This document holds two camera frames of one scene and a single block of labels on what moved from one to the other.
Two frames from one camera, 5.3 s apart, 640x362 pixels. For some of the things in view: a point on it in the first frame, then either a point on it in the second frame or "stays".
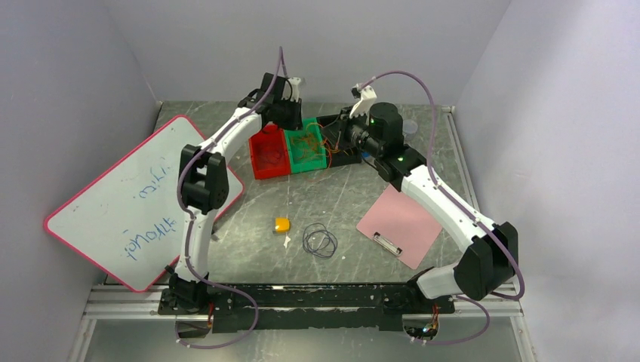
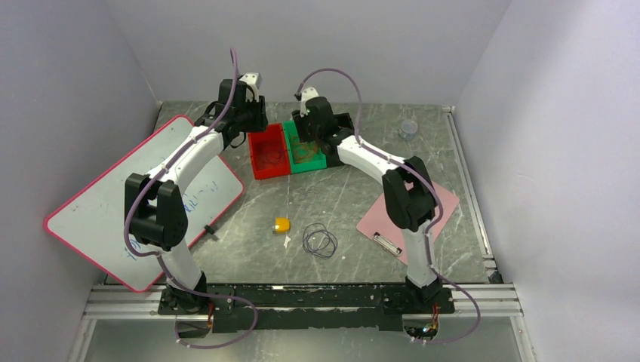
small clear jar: (410, 129) stays
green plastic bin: (306, 147) stays
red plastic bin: (269, 152) stays
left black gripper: (296, 122) -> (262, 120)
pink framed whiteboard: (128, 219) stays
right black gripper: (346, 122) -> (300, 121)
